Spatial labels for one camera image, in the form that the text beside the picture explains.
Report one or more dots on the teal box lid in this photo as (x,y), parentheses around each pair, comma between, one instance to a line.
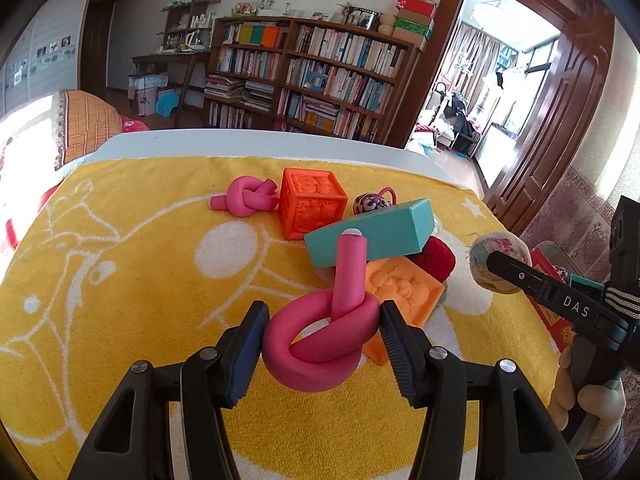
(394,231)

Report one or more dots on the white wardrobe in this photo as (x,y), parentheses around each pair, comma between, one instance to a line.
(45,57)

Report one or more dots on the yellow patterned towel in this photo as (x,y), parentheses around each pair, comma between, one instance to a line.
(127,262)

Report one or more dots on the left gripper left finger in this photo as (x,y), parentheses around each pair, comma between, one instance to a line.
(212,380)

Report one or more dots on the small pink foam knot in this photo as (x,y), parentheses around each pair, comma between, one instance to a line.
(246,195)

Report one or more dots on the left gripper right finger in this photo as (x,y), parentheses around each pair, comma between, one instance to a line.
(433,378)

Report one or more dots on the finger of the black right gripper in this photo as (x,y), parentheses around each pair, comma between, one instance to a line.
(519,274)

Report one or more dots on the wooden bookshelf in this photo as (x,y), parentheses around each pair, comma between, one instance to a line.
(298,75)

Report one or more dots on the stacked gift boxes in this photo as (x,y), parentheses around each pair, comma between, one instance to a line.
(413,22)

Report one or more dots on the dark orange rubber block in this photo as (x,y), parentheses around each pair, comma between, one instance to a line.
(309,199)

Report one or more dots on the teal box tray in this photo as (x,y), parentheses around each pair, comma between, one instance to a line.
(584,284)

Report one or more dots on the red pompom ball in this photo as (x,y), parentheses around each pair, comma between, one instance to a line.
(436,259)

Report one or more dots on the right hand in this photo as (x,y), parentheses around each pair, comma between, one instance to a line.
(607,404)

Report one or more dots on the orange plaid pillow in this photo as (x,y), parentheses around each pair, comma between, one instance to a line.
(82,124)

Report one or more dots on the light orange rubber block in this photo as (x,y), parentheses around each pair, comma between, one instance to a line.
(414,291)

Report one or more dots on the wooden desk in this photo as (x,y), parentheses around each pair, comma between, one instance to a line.
(160,63)

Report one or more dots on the wooden door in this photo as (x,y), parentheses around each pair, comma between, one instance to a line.
(557,123)

